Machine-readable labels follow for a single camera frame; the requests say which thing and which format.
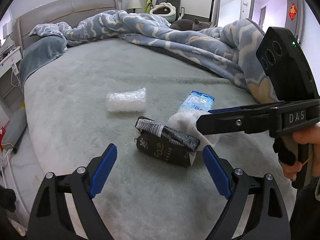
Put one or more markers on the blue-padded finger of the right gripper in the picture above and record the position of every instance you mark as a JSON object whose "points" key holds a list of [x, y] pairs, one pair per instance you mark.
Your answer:
{"points": [[249, 119]]}

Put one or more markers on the red box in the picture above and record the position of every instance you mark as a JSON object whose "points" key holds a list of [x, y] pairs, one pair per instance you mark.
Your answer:
{"points": [[2, 132]]}

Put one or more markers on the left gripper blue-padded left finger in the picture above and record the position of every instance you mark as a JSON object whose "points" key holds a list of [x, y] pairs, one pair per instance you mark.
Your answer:
{"points": [[50, 217]]}

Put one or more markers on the white cat bed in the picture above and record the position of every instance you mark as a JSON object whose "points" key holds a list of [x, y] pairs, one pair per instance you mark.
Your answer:
{"points": [[165, 10]]}

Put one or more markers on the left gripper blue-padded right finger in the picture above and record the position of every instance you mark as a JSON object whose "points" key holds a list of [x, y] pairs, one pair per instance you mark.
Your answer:
{"points": [[268, 217]]}

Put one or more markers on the white dressing table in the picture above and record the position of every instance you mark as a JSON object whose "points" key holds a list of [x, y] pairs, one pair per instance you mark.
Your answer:
{"points": [[11, 97]]}

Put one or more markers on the grey-blue pillow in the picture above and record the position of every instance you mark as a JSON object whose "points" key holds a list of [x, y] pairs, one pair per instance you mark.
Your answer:
{"points": [[39, 54]]}

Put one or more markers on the black snack bag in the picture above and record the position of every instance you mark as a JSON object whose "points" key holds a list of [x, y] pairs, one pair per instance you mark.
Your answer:
{"points": [[165, 143]]}

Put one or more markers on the grey bed with plush sheet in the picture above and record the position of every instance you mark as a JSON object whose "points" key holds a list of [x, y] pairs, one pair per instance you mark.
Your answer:
{"points": [[69, 124]]}

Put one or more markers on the grey cat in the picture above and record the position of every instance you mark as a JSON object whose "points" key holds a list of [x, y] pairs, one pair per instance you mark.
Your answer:
{"points": [[185, 25]]}

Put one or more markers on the bedside lamp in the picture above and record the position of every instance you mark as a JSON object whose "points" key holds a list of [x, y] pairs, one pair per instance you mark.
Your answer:
{"points": [[134, 5]]}

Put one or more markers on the blue tissue pack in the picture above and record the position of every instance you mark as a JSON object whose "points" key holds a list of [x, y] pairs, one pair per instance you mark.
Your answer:
{"points": [[197, 101]]}

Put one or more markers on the blue patterned fleece blanket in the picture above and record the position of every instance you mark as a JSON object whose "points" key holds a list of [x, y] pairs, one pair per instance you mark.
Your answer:
{"points": [[228, 51]]}

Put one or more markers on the grey upholstered headboard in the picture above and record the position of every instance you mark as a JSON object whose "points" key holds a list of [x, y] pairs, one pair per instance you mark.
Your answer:
{"points": [[69, 11]]}

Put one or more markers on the person's right hand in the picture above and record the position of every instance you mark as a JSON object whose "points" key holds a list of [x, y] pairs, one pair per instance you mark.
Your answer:
{"points": [[308, 153]]}

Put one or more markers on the clear bubble wrap roll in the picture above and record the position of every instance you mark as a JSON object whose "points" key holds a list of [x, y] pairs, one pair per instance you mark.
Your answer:
{"points": [[131, 101]]}

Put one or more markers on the white power strip with cable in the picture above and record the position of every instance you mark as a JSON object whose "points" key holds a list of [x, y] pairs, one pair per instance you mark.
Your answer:
{"points": [[14, 73]]}

